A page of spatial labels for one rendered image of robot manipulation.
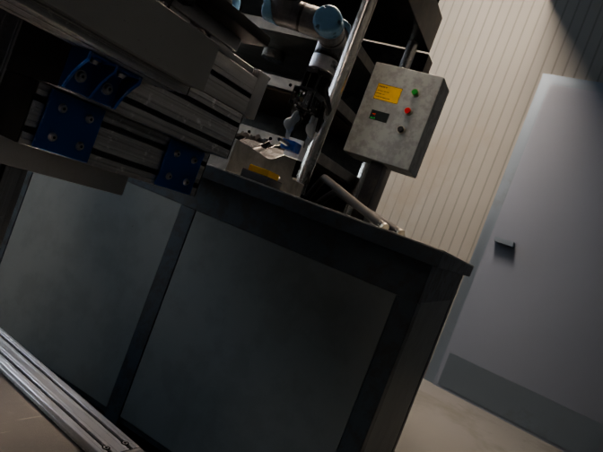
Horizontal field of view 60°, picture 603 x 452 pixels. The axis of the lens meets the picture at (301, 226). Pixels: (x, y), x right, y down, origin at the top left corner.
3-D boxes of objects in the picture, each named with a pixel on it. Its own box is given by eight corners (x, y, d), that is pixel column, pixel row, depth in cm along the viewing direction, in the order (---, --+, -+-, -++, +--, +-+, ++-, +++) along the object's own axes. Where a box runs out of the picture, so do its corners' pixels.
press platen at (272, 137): (308, 157, 222) (312, 145, 222) (123, 96, 266) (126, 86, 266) (358, 188, 289) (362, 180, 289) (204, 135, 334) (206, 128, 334)
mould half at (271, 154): (225, 170, 141) (242, 123, 141) (154, 143, 152) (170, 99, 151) (298, 200, 187) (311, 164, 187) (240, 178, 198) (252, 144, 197)
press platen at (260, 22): (353, 48, 223) (356, 37, 223) (161, 5, 268) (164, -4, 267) (390, 102, 287) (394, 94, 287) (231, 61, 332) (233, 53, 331)
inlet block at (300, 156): (283, 151, 139) (290, 132, 139) (267, 145, 141) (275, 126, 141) (302, 161, 151) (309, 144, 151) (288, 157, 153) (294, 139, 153)
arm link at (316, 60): (318, 61, 152) (343, 67, 149) (313, 76, 152) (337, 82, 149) (309, 50, 145) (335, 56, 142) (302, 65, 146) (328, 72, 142)
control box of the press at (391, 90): (310, 418, 211) (443, 73, 206) (250, 384, 223) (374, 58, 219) (329, 407, 231) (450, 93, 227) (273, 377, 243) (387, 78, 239)
